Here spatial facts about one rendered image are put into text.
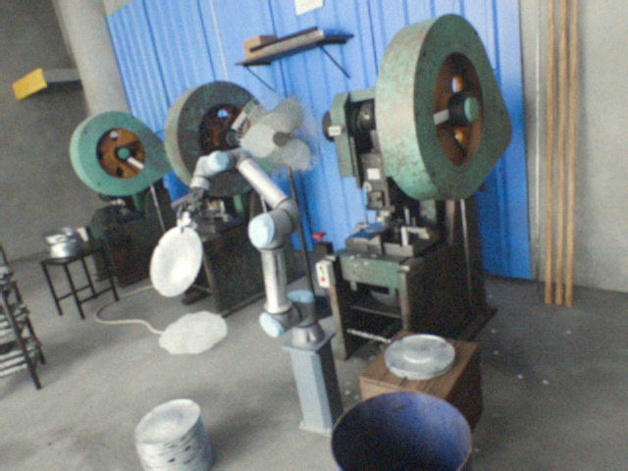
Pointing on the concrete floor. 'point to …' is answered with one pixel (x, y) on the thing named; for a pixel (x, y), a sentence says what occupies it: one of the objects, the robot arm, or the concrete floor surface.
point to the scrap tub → (401, 435)
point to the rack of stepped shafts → (20, 350)
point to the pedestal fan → (290, 113)
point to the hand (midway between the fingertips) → (181, 232)
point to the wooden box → (448, 384)
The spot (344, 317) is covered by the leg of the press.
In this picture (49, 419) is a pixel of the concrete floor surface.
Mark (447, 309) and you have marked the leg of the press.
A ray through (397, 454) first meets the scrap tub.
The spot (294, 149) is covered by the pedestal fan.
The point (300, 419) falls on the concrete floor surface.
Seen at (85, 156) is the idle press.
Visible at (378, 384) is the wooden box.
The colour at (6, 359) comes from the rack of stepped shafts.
